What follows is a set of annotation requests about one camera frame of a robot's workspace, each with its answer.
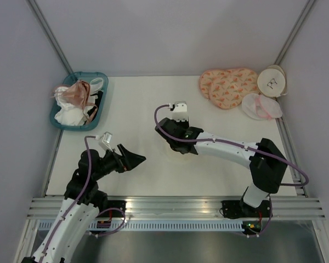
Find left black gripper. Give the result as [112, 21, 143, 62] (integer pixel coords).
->
[93, 144, 146, 180]

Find round mesh laundry bag glasses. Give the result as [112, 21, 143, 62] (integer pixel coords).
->
[166, 148, 196, 163]

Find pink satin bra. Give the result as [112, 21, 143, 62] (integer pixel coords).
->
[50, 79, 99, 121]

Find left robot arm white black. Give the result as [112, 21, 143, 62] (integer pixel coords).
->
[22, 144, 146, 262]

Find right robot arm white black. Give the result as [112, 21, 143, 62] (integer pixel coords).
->
[155, 118, 287, 216]

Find white bra in basket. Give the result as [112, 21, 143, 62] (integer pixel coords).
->
[53, 77, 104, 126]

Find floral heart laundry bag back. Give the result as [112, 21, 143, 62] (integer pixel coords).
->
[198, 67, 250, 98]

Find floral heart laundry bag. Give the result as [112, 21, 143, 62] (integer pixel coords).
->
[209, 68, 259, 110]
[198, 67, 250, 98]

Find floral heart laundry bag front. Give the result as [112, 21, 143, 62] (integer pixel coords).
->
[209, 68, 259, 110]

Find white mesh bag pink trim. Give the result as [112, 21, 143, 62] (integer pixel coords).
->
[241, 93, 282, 121]

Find round mesh bag at corner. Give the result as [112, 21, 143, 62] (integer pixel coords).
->
[257, 65, 287, 99]

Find black garment in basket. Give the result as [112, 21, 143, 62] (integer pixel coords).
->
[85, 90, 104, 122]

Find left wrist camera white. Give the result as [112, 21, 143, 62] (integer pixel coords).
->
[95, 131, 113, 151]

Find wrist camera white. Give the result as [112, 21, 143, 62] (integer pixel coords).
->
[95, 131, 113, 151]
[169, 101, 189, 122]

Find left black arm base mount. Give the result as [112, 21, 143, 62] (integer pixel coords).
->
[97, 200, 127, 219]

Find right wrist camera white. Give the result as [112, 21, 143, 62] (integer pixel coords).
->
[169, 101, 189, 122]

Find white slotted cable duct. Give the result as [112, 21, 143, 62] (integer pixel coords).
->
[86, 221, 243, 231]

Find aluminium rail front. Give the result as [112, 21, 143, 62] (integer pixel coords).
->
[27, 196, 325, 221]

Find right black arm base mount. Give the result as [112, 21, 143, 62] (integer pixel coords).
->
[219, 200, 271, 219]

